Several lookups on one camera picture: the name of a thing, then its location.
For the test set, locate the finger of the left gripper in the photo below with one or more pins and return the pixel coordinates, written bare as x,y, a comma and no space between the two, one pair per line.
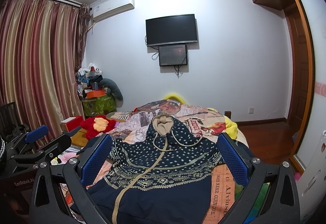
36,134

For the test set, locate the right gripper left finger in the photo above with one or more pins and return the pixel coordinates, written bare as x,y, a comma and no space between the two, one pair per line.
48,204

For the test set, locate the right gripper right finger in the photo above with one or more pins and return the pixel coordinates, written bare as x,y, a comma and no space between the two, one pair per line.
280,203

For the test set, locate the navy patterned hooded garment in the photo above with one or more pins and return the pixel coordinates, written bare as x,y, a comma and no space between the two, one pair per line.
165,176

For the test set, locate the red white box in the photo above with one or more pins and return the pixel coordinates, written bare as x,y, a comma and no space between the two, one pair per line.
71,123

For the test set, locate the pink plush toy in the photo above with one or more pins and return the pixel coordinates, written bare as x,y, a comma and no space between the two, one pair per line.
63,158

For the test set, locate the green storage box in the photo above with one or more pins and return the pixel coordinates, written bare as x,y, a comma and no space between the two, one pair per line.
98,106

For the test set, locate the red plush toy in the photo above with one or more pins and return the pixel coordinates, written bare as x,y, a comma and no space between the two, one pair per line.
95,125

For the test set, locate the newspaper print bed quilt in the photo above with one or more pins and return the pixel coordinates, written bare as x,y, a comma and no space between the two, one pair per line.
224,189

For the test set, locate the orange box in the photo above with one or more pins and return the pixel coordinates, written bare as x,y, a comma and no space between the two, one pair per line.
95,93

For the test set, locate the pile of clutter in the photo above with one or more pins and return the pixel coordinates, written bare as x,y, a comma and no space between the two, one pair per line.
88,79

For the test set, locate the grey neck pillow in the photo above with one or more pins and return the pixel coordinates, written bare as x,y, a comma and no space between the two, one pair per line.
111,87

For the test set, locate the striped red gold curtain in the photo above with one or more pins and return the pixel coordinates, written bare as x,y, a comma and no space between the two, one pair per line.
42,48

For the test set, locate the wooden door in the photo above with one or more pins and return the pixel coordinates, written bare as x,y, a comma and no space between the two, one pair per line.
303,76

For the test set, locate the white air conditioner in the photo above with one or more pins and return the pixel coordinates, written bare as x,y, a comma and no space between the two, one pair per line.
111,8

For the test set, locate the small black wall monitor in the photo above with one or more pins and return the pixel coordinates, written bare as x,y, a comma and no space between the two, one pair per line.
173,55

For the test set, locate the black wall television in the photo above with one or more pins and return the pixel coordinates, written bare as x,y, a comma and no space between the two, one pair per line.
171,30

